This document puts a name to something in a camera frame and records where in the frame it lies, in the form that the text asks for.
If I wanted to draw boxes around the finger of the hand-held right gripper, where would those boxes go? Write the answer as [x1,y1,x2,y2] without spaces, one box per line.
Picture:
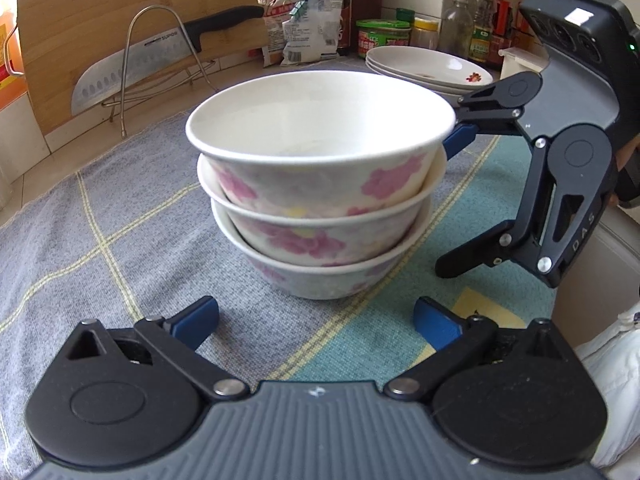
[442,71,544,159]
[436,136,592,289]

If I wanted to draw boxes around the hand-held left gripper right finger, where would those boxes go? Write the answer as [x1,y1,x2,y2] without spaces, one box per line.
[384,297,567,404]

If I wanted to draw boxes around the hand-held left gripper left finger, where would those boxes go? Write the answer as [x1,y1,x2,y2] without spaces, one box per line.
[66,296,251,403]

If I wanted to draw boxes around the stained white plate fruit print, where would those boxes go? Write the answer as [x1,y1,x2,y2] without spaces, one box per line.
[365,46,495,92]

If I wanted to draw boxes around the large white bowl pink flowers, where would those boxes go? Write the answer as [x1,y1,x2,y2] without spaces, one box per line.
[185,71,458,206]

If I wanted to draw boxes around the person's right hand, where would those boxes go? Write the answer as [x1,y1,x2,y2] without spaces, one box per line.
[619,135,640,176]

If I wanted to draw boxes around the white plastic box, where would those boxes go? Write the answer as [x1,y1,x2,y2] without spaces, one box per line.
[500,46,551,81]

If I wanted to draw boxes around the grey and teal checked towel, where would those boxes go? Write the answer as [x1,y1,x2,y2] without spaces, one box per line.
[0,62,576,461]

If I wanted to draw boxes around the bottle red label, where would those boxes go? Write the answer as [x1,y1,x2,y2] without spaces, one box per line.
[490,0,513,68]

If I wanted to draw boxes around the oil bottle green label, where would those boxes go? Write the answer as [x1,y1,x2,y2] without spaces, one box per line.
[467,0,498,63]

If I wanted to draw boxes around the clear bottle red cap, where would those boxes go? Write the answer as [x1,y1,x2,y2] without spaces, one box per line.
[437,0,475,58]

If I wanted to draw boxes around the yellow-lid jar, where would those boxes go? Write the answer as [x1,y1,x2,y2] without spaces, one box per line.
[411,16,441,51]

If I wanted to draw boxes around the green lidded tub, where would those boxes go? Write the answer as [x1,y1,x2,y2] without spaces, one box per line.
[356,19,413,61]

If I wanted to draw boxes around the dark brown knife block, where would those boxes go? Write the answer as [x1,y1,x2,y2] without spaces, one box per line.
[345,0,386,58]

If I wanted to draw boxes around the white and blue food bag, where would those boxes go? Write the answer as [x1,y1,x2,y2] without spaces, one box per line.
[280,0,351,66]

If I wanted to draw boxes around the person's white clothing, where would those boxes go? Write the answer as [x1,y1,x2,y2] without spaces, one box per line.
[575,305,640,480]

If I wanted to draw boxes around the red and white food bag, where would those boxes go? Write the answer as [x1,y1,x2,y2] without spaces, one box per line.
[260,0,301,68]

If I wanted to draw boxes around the orange cooking wine jug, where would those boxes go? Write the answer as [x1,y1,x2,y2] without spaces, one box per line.
[0,7,28,111]

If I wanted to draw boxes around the bamboo cutting board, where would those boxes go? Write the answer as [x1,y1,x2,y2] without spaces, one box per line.
[4,0,268,136]

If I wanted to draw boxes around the metal wire rack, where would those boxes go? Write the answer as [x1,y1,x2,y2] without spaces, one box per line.
[102,5,218,136]

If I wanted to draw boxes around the black-handled kitchen knife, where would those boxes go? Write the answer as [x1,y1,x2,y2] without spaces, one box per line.
[71,6,266,116]

